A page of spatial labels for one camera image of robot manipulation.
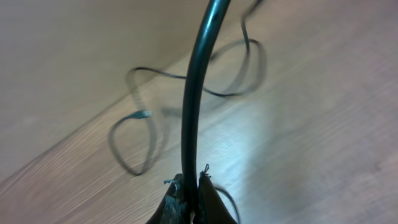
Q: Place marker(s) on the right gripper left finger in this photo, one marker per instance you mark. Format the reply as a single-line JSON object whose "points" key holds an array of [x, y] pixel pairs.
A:
{"points": [[173, 208]]}

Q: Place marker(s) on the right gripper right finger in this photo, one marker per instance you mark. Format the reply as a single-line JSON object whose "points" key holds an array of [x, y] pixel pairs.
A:
{"points": [[211, 209]]}

